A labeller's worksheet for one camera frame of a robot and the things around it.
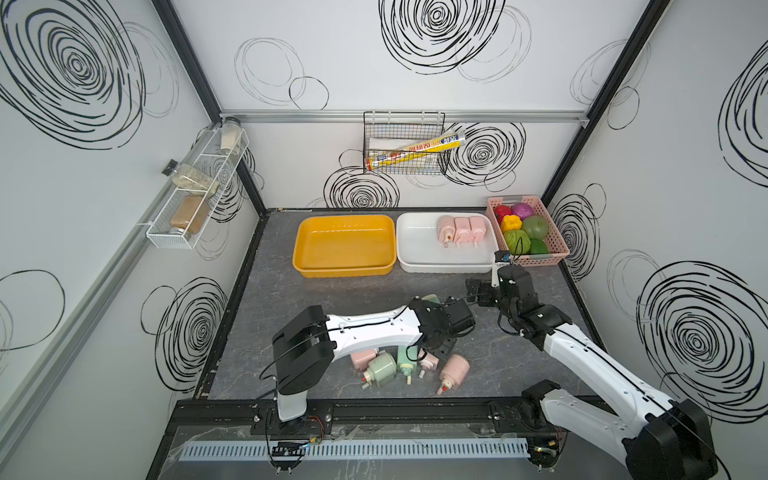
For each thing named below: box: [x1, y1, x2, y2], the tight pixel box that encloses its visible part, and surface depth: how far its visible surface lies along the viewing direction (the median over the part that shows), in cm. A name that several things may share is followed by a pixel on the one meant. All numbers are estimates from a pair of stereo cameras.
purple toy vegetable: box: [511, 203, 534, 220], surface depth 114 cm
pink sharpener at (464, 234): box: [454, 217, 474, 247], surface depth 107 cm
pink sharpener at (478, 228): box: [469, 216, 486, 248], surface depth 108 cm
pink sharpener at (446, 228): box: [436, 215, 457, 248], surface depth 107 cm
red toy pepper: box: [494, 204, 513, 225], surface depth 114 cm
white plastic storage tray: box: [396, 212, 499, 274], surface depth 110 cm
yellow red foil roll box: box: [366, 131, 466, 171], surface depth 86 cm
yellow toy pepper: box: [501, 214, 522, 232], surface depth 110 cm
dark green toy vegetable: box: [529, 238, 549, 254], surface depth 104 cm
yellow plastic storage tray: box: [292, 214, 397, 278], surface depth 111 cm
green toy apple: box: [522, 215, 548, 240], surface depth 107 cm
